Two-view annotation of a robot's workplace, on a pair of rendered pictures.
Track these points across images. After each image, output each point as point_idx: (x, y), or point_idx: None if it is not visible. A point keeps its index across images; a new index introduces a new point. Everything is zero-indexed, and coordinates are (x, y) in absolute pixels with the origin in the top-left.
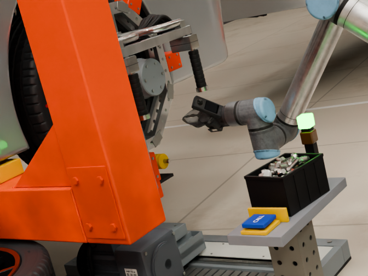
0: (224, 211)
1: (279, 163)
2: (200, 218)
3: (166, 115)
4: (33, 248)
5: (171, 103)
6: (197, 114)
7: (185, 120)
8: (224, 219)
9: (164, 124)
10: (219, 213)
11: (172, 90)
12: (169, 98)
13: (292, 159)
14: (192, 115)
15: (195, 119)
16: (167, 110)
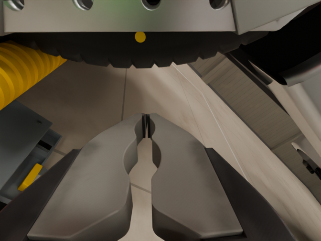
0: (151, 231)
1: None
2: (138, 205)
3: (123, 16)
4: None
5: (208, 29)
6: (154, 211)
7: (116, 124)
8: (134, 237)
9: (69, 19)
10: (147, 226)
11: (284, 8)
12: (230, 2)
13: None
14: (158, 158)
15: (81, 202)
16: (153, 15)
